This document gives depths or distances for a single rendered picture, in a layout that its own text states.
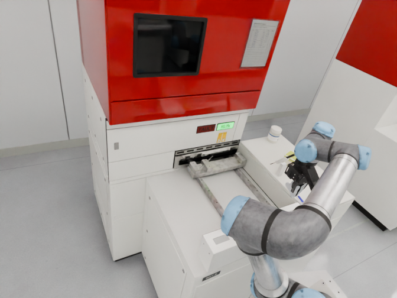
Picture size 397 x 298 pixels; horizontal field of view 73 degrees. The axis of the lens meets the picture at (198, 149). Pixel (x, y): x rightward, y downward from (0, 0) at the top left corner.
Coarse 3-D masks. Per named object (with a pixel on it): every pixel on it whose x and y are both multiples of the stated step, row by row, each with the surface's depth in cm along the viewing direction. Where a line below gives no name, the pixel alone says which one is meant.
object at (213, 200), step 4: (200, 180) 153; (200, 184) 154; (204, 184) 151; (204, 188) 150; (208, 188) 150; (208, 192) 147; (208, 196) 148; (212, 196) 145; (212, 200) 144; (216, 200) 143; (216, 204) 141; (216, 208) 142; (220, 208) 139; (220, 212) 138
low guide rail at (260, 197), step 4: (236, 172) 168; (240, 172) 165; (240, 176) 165; (244, 176) 162; (244, 180) 162; (248, 180) 160; (248, 184) 159; (252, 184) 158; (252, 188) 156; (252, 192) 157; (256, 192) 153; (256, 196) 154; (260, 196) 151; (260, 200) 152; (264, 200) 149; (268, 204) 147
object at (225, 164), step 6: (210, 162) 163; (216, 162) 164; (222, 162) 165; (228, 162) 166; (234, 162) 167; (216, 168) 160; (222, 168) 161; (228, 168) 163; (234, 168) 166; (192, 174) 153; (198, 174) 153; (204, 174) 156
